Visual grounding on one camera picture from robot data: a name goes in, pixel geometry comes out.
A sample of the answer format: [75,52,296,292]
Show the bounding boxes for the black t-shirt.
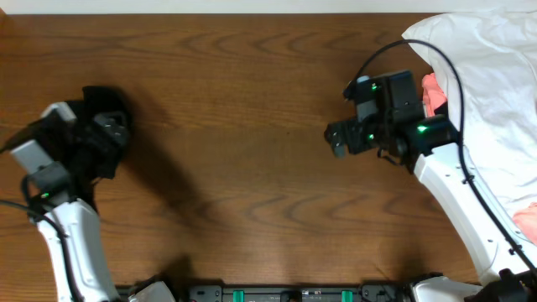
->
[65,86,133,208]

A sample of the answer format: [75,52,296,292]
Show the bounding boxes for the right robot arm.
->
[325,70,536,301]

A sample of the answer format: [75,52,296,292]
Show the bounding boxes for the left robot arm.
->
[6,101,175,301]

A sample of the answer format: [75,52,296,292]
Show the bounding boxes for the pink garment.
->
[421,73,447,117]

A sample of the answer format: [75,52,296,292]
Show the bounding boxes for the white t-shirt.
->
[402,12,536,216]

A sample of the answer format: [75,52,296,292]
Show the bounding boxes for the black right cable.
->
[341,39,537,273]

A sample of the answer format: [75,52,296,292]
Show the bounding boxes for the black cable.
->
[0,125,85,302]
[341,39,537,273]

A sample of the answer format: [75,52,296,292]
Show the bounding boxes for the black left cable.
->
[0,125,85,302]

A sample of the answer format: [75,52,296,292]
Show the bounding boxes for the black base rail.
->
[117,284,416,302]

